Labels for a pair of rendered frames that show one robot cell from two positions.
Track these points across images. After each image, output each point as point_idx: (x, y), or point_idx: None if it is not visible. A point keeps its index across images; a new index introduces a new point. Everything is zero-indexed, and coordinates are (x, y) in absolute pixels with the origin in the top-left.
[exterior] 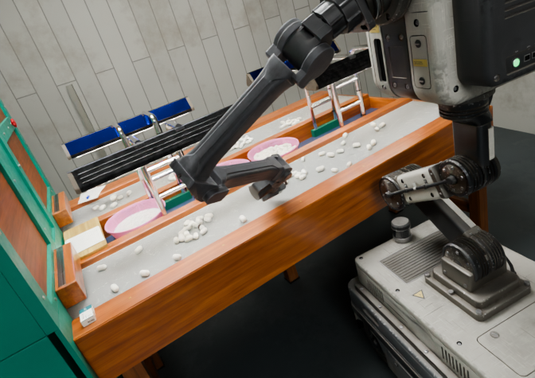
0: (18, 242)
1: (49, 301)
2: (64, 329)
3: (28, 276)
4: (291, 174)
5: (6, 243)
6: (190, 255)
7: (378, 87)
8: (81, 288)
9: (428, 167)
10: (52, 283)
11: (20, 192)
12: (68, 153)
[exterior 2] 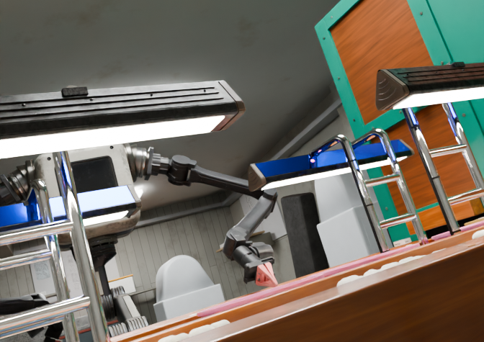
0: (406, 171)
1: (395, 214)
2: (395, 233)
3: (380, 192)
4: (225, 255)
5: (374, 169)
6: (344, 263)
7: (140, 215)
8: (408, 226)
9: (127, 295)
10: (418, 209)
11: (464, 127)
12: None
